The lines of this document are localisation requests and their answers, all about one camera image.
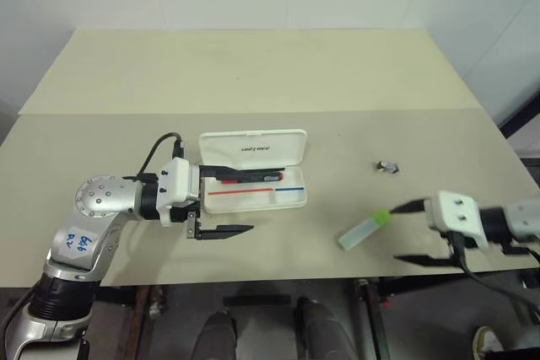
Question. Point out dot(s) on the white plastic pencil case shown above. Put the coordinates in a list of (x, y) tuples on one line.
[(253, 197)]

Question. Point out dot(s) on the black flat bar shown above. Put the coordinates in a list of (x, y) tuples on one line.
[(257, 300)]

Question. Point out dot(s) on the black metal table frame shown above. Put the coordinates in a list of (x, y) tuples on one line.
[(422, 282)]

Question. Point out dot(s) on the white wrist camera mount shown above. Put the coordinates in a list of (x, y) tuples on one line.
[(455, 212), (175, 181)]

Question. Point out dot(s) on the dark rounded shape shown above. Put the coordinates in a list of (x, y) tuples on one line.
[(217, 336)]

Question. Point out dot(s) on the black slanted metal post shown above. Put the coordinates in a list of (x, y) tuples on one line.
[(523, 113)]

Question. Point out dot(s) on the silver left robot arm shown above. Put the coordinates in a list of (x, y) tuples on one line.
[(101, 197)]

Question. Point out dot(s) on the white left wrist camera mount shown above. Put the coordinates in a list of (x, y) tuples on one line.
[(175, 181)]

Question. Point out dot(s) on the small dark metal clip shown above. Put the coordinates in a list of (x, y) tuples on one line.
[(388, 166)]

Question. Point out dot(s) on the rusty metal table leg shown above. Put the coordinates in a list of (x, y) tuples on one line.
[(145, 322)]

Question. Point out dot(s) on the white shoe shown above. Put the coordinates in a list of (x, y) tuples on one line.
[(489, 343)]

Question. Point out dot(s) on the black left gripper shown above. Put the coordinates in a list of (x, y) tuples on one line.
[(181, 213)]

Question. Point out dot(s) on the red and black marker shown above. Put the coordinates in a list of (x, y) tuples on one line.
[(272, 177)]

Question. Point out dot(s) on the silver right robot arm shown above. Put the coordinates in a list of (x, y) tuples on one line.
[(523, 218)]

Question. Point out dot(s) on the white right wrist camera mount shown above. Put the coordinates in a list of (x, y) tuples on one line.
[(455, 212)]

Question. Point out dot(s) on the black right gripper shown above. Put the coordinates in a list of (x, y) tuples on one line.
[(450, 241)]

